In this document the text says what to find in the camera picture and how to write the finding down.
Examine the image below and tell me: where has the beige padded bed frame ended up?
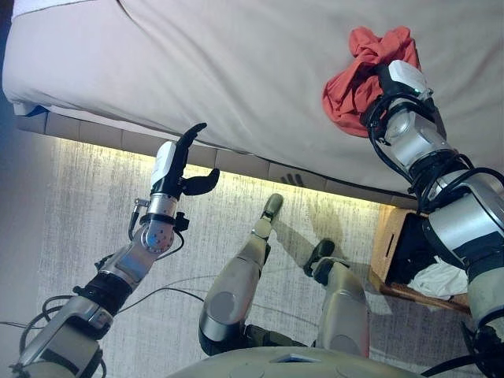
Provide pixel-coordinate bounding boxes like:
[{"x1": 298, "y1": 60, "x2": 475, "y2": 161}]
[{"x1": 13, "y1": 104, "x2": 421, "y2": 209}]

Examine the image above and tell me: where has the grey patterned rug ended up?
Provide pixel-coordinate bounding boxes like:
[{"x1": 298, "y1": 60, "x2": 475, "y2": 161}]
[{"x1": 37, "y1": 133, "x2": 504, "y2": 378}]

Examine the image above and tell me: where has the robot left black hand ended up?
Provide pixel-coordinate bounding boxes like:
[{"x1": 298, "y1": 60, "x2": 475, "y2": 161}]
[{"x1": 150, "y1": 122, "x2": 221, "y2": 198}]

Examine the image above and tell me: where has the robot grey torso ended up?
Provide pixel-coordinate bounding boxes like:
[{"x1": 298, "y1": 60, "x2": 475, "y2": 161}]
[{"x1": 165, "y1": 346, "x2": 398, "y2": 378}]

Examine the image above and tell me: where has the robot leg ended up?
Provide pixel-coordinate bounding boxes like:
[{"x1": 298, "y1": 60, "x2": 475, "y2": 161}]
[
  {"x1": 302, "y1": 238, "x2": 371, "y2": 359},
  {"x1": 198, "y1": 192, "x2": 285, "y2": 355}
]

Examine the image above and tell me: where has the robot left leg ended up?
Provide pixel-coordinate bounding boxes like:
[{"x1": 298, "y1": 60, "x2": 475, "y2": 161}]
[{"x1": 198, "y1": 192, "x2": 285, "y2": 355}]

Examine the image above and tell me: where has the thin black floor cable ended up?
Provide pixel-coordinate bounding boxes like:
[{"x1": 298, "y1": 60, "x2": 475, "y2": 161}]
[{"x1": 117, "y1": 286, "x2": 208, "y2": 316}]

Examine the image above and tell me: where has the woven wicker basket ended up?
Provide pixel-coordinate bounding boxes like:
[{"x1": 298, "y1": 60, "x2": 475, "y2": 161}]
[{"x1": 369, "y1": 206, "x2": 473, "y2": 316}]

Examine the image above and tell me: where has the bed with beige sheet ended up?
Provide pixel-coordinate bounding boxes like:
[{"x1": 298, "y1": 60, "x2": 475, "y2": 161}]
[{"x1": 2, "y1": 0, "x2": 504, "y2": 198}]

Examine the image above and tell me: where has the robot right leg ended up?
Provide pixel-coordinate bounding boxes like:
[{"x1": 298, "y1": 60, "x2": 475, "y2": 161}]
[{"x1": 302, "y1": 238, "x2": 371, "y2": 359}]

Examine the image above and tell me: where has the orange garment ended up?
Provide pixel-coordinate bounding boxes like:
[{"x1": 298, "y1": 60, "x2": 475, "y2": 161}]
[{"x1": 321, "y1": 25, "x2": 422, "y2": 139}]

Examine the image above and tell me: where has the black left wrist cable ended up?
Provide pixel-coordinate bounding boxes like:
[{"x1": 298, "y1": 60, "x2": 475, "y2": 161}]
[{"x1": 155, "y1": 230, "x2": 185, "y2": 261}]

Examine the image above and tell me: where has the white textured bed blanket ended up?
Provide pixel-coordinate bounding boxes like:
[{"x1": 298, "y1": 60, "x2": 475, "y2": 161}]
[{"x1": 11, "y1": 0, "x2": 86, "y2": 20}]

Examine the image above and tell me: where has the robot right black hand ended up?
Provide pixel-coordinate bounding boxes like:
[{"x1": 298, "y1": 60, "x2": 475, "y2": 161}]
[{"x1": 372, "y1": 59, "x2": 434, "y2": 103}]

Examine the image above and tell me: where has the white shirt with black label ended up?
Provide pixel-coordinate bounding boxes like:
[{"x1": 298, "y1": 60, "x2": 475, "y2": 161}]
[{"x1": 409, "y1": 255, "x2": 469, "y2": 300}]

